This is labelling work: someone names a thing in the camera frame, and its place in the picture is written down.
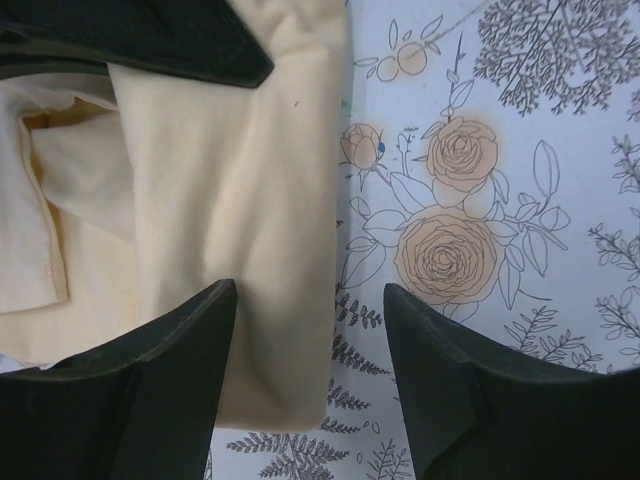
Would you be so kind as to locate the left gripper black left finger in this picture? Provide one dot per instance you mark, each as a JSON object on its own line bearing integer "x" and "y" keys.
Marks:
{"x": 142, "y": 406}

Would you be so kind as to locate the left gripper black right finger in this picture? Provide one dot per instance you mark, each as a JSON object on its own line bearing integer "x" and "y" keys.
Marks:
{"x": 476, "y": 409}

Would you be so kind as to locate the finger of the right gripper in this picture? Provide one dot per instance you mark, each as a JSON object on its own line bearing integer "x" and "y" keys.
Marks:
{"x": 204, "y": 40}

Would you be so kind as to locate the beige t shirt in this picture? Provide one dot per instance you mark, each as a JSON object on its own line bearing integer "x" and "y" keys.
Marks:
{"x": 123, "y": 196}

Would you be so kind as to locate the floral table mat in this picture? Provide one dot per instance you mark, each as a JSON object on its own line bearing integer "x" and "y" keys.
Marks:
{"x": 491, "y": 154}

